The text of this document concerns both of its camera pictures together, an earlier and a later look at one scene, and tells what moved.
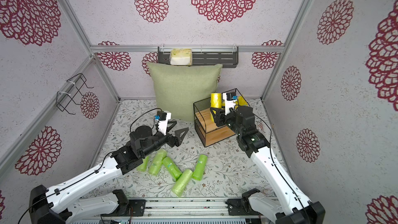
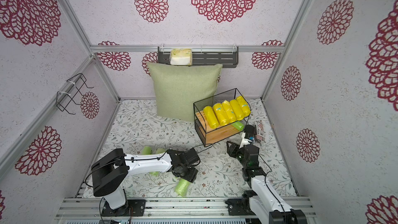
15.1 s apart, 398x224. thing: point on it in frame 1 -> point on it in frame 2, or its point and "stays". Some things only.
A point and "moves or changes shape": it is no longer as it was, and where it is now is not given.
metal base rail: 184,210 stays
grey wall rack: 226,55 stays
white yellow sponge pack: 183,57 stays
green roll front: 182,182 stays
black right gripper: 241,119 -> 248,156
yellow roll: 215,102 moves or changes shape
